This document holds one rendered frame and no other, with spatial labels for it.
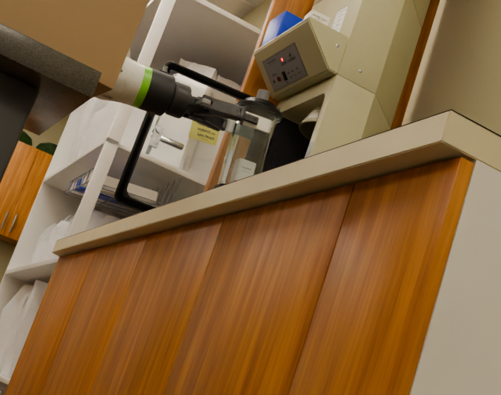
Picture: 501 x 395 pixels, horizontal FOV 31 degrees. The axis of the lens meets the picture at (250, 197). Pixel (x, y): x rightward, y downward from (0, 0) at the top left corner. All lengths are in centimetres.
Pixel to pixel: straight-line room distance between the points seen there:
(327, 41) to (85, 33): 97
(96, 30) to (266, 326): 48
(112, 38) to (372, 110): 101
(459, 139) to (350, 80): 120
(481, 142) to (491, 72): 146
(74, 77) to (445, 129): 52
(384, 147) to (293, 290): 25
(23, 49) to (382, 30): 121
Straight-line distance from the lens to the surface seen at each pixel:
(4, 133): 130
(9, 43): 126
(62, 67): 127
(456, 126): 103
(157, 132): 233
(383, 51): 227
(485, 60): 256
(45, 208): 419
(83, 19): 134
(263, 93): 208
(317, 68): 222
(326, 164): 124
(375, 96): 224
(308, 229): 128
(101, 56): 134
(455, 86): 262
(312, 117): 227
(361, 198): 118
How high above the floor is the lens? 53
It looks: 15 degrees up
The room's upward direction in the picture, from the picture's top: 19 degrees clockwise
